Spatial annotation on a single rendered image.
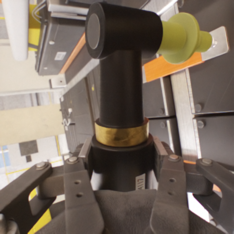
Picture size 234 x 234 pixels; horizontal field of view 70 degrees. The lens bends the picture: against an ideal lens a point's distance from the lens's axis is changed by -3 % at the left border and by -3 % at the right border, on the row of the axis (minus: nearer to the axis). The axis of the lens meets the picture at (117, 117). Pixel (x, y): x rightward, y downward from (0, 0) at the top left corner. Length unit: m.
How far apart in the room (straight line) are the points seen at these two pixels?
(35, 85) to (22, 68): 0.47
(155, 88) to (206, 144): 0.11
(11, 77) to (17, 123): 1.07
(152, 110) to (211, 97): 0.10
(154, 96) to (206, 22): 0.12
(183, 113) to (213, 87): 0.06
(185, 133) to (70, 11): 0.31
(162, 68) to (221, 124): 0.10
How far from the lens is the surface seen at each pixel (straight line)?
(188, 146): 0.25
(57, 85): 1.10
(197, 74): 0.22
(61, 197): 4.67
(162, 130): 0.27
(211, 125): 0.22
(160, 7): 0.28
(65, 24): 0.43
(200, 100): 0.22
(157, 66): 0.25
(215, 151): 0.22
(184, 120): 0.25
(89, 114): 0.49
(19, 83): 4.54
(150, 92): 0.28
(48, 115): 4.54
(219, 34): 0.20
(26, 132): 4.51
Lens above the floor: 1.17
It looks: 28 degrees down
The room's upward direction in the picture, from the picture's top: 100 degrees counter-clockwise
